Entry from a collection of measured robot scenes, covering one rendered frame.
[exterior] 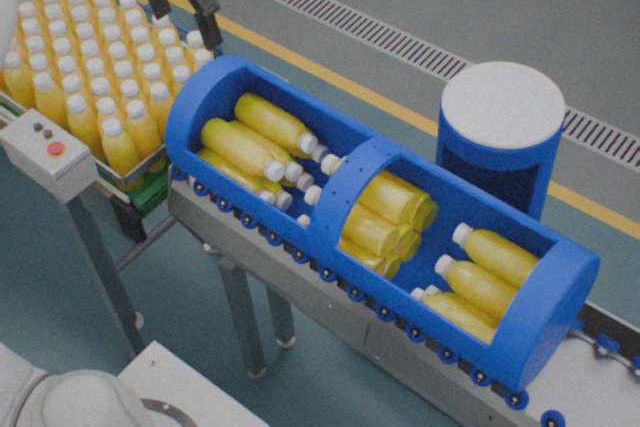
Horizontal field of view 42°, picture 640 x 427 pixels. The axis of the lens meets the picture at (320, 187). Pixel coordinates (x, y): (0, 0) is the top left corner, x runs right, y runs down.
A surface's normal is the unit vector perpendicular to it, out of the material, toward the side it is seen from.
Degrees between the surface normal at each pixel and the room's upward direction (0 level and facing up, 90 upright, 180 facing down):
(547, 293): 18
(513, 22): 0
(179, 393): 2
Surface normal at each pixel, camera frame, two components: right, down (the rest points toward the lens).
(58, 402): 0.11, -0.63
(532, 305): -0.35, -0.27
